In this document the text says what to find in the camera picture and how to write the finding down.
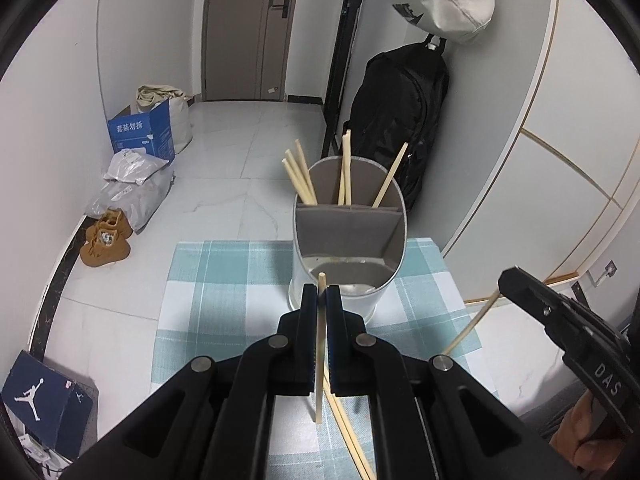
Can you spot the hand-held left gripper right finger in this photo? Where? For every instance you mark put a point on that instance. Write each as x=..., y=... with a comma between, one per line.
x=336, y=350

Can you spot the white oval utensil holder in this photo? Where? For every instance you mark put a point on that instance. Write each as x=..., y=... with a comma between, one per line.
x=345, y=230

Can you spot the black metal coat rack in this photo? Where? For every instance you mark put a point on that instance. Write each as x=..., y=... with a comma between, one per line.
x=350, y=35

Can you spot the black backpack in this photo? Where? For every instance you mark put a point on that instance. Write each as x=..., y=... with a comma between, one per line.
x=395, y=100

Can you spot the white wardrobe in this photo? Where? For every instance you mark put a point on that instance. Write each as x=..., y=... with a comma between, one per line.
x=575, y=135

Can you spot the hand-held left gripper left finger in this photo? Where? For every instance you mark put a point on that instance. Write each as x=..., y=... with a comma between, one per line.
x=306, y=350

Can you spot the blue cardboard box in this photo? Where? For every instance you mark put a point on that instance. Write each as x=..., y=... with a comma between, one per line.
x=135, y=130

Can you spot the brown door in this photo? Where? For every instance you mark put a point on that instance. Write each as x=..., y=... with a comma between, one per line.
x=240, y=35

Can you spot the pale wooden chopstick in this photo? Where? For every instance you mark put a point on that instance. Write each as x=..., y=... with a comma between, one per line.
x=306, y=172
x=354, y=440
x=297, y=176
x=472, y=322
x=390, y=175
x=318, y=410
x=345, y=440
x=348, y=170
x=292, y=180
x=342, y=175

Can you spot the white woven sack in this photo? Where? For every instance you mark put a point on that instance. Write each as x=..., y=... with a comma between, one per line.
x=182, y=125

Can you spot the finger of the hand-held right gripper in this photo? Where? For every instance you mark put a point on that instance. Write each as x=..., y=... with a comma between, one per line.
x=535, y=300

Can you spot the teal checked tablecloth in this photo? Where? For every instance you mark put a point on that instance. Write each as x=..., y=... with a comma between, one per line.
x=220, y=285

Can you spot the person's right hand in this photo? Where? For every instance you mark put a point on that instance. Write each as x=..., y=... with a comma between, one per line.
x=575, y=435

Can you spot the white power strip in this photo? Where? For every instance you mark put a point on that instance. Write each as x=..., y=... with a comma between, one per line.
x=42, y=455

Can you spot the brown suede shoe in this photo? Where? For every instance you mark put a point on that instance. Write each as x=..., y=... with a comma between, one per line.
x=105, y=252
x=112, y=225

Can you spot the navy shoebox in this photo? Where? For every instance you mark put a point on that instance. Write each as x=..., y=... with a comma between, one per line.
x=35, y=395

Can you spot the wall socket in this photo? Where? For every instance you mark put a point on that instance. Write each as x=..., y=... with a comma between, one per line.
x=602, y=272

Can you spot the grey plastic mailer bag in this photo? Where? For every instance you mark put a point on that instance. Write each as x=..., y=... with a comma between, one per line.
x=135, y=202

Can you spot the beige folded cloth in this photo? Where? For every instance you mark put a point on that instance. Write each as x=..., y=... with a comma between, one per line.
x=150, y=95

